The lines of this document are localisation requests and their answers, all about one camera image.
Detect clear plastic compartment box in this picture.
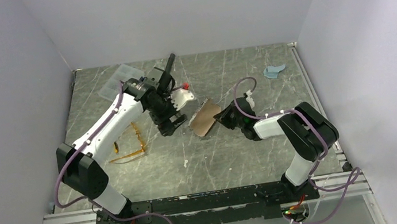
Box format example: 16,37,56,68
98,64,145,102

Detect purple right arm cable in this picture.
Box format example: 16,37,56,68
232,63,369,224

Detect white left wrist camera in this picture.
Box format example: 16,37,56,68
170,83,196,111

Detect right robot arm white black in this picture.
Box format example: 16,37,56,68
214,97,340,201

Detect black rubber hose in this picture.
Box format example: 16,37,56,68
152,53,182,98

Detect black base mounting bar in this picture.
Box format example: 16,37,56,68
95,181,319,224

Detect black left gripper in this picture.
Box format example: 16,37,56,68
145,87,190,138

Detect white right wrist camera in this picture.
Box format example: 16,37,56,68
243,90,255,109

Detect blue cleaning cloth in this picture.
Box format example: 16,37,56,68
263,64,286,79

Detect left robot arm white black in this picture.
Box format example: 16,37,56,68
55,72,195,224

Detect orange transparent safety glasses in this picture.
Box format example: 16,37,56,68
109,122,147,165

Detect printed glasses pouch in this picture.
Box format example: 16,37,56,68
188,98,222,137

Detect aluminium frame rail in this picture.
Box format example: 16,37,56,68
43,172,387,224

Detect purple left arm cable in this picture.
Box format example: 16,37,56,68
40,76,176,224

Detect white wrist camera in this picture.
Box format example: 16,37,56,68
170,83,196,111
243,90,255,109

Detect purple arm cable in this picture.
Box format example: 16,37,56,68
40,76,176,224
232,63,369,224

